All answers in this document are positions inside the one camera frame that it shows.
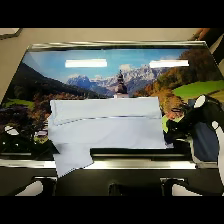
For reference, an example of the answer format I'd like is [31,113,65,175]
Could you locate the light blue shirt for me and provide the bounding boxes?
[47,96,167,179]

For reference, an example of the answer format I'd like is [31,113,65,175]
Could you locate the dark blue garment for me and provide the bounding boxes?
[192,121,220,163]

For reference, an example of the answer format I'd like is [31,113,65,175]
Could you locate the silver frame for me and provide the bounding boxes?
[0,157,224,197]

